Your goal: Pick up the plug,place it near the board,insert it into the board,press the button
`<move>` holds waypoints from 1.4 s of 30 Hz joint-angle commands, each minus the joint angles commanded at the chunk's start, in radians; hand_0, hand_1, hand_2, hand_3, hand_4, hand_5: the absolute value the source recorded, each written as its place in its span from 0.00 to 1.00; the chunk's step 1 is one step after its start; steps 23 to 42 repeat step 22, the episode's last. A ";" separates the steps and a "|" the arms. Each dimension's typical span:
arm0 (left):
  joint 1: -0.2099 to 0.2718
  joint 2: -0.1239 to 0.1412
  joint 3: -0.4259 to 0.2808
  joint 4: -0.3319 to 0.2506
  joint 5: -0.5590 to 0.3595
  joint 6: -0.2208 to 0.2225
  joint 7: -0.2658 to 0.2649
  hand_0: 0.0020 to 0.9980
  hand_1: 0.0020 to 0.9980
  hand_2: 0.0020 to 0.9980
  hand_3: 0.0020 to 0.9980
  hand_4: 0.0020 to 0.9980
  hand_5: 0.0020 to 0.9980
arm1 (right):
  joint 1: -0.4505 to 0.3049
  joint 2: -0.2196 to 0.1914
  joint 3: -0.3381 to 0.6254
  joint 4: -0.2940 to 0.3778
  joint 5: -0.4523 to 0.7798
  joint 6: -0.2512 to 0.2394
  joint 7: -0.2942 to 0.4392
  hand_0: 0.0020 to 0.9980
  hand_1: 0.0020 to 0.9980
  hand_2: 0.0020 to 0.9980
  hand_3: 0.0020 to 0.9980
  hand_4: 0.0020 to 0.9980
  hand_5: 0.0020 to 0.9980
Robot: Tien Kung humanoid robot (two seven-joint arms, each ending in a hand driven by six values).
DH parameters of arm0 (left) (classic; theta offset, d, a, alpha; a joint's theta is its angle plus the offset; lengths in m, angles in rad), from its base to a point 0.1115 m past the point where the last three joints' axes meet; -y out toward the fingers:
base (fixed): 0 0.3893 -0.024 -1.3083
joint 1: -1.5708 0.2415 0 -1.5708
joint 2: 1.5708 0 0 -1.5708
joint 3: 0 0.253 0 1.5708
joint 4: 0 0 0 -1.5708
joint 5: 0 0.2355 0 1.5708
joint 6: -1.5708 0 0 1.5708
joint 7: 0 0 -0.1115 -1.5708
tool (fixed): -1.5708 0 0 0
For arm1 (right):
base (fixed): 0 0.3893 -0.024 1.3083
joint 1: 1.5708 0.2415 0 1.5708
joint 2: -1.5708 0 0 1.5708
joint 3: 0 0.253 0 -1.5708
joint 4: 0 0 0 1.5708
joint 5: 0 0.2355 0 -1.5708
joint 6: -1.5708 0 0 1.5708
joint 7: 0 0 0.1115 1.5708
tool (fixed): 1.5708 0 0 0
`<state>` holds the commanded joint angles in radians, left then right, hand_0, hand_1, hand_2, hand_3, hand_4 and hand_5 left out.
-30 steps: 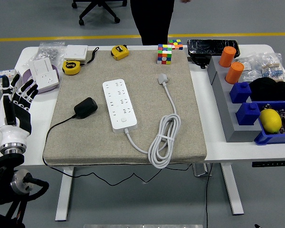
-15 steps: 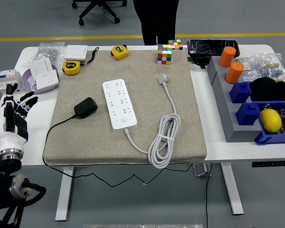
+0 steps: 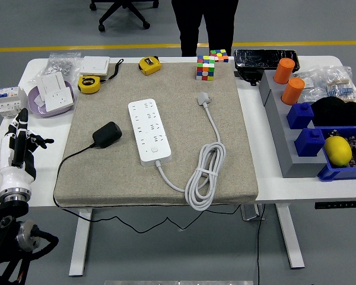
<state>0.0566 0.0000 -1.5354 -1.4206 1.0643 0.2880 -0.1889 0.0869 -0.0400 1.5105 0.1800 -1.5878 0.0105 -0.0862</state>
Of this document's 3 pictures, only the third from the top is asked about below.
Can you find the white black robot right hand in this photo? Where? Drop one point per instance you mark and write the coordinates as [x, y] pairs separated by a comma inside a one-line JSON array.
[[327, 281]]

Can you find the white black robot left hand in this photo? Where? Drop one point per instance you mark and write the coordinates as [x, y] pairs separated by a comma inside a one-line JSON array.
[[9, 166]]

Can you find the black plug adapter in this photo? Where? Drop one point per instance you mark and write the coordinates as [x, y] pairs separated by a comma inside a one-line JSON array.
[[106, 135]]

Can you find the white power strip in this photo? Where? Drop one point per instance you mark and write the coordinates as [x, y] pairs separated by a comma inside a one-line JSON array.
[[149, 139]]

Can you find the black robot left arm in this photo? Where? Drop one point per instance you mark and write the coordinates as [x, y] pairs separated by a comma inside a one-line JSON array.
[[6, 237]]

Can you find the white table leg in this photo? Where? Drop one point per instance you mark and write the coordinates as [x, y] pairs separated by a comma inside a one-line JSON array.
[[78, 261], [290, 237]]

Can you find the purple bowl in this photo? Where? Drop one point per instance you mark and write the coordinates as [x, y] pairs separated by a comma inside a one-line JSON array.
[[35, 108]]

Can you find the white circuit breaker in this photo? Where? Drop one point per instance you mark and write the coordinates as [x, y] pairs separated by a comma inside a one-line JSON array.
[[10, 102]]

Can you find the black table control panel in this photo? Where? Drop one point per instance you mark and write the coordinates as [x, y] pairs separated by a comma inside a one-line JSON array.
[[338, 205]]

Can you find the grey box under table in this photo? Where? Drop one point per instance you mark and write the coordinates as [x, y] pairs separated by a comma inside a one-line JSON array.
[[249, 212]]

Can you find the blue storage bin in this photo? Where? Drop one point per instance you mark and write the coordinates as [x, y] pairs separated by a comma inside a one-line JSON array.
[[335, 173]]

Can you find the clear bag of screws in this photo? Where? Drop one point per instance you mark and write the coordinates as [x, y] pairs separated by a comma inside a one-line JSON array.
[[62, 63]]

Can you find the yellow lemon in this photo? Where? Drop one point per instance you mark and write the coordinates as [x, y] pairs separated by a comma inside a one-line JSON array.
[[338, 150]]

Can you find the blue block with knob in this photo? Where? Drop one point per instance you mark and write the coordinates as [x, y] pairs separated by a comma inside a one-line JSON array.
[[299, 115], [309, 143]]

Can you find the grey stepped block holder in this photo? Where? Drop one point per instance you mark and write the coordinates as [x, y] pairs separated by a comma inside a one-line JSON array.
[[282, 142]]

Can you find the black cloth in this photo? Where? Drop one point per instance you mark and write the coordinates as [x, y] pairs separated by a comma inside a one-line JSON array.
[[338, 111]]

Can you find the yellow black tape measure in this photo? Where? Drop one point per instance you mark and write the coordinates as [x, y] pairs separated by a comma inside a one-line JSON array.
[[149, 66]]

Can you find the grey-brown mat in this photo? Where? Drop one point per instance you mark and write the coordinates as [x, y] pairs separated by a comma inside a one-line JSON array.
[[184, 133]]

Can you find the black office chair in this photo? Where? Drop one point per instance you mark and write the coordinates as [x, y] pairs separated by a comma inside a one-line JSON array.
[[121, 12]]

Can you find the orange cylinder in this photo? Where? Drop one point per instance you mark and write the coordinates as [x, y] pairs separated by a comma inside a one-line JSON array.
[[284, 71], [293, 92]]

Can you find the clear bag of small parts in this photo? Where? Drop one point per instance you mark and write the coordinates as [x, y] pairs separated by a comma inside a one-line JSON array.
[[311, 89]]

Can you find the clear bag of resistors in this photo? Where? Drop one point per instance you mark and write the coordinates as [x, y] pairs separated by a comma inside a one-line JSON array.
[[342, 86]]

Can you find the large colourful puzzle cube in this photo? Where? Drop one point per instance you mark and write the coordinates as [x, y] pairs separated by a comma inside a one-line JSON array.
[[205, 68]]

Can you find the person's body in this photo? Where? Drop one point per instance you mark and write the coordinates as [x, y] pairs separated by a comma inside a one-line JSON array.
[[190, 29]]

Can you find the black plastic tray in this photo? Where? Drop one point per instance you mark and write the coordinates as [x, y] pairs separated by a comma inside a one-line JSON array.
[[264, 58]]

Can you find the small colourful puzzle cube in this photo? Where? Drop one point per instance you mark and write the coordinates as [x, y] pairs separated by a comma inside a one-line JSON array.
[[220, 55]]

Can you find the white wall socket plate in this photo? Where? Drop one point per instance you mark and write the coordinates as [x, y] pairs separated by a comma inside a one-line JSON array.
[[59, 99]]

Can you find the white blank switch plate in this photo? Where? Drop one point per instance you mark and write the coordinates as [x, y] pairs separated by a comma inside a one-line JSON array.
[[50, 84]]

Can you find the white wall switch panel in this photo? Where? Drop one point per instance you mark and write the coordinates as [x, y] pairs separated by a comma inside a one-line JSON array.
[[94, 65]]

